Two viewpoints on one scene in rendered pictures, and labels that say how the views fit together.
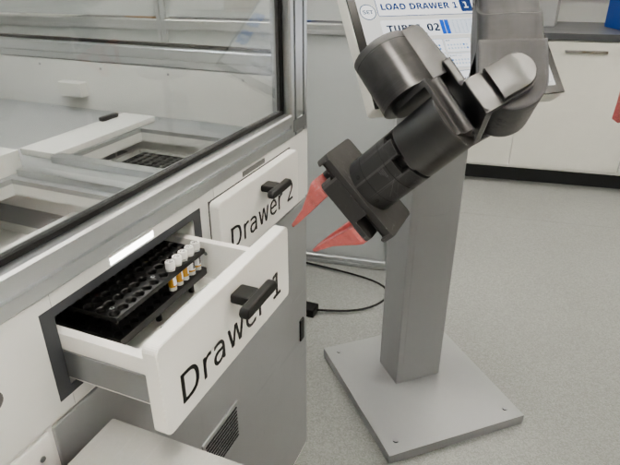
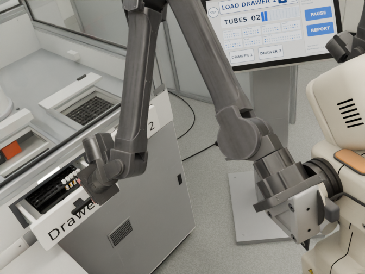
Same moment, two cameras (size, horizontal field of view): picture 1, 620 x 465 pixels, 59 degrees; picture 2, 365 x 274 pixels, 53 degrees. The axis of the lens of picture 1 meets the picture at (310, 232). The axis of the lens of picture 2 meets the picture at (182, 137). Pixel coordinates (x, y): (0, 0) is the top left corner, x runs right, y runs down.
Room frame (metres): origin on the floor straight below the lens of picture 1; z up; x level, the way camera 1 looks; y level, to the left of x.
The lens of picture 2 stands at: (0.00, -0.59, 1.70)
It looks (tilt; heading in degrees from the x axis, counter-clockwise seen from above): 39 degrees down; 27
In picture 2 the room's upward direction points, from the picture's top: 12 degrees counter-clockwise
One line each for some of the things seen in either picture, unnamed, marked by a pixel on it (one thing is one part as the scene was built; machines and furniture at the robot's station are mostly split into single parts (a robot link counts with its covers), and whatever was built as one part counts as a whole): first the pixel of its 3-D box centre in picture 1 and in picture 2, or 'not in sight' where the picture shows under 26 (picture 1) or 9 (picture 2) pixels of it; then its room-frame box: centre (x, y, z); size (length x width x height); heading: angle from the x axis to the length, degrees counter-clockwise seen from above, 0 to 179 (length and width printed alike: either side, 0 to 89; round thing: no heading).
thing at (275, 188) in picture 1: (273, 187); not in sight; (0.87, 0.06, 0.91); 0.07 x 0.04 x 0.01; 157
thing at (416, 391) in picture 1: (430, 248); (271, 135); (1.39, -0.35, 0.51); 0.50 x 0.45 x 1.02; 20
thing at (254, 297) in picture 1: (249, 296); (80, 204); (0.53, 0.07, 0.91); 0.07 x 0.04 x 0.01; 157
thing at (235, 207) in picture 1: (260, 202); (128, 136); (0.88, 0.09, 0.87); 0.29 x 0.02 x 0.11; 157
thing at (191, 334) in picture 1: (231, 314); (78, 206); (0.54, 0.09, 0.87); 0.29 x 0.02 x 0.11; 157
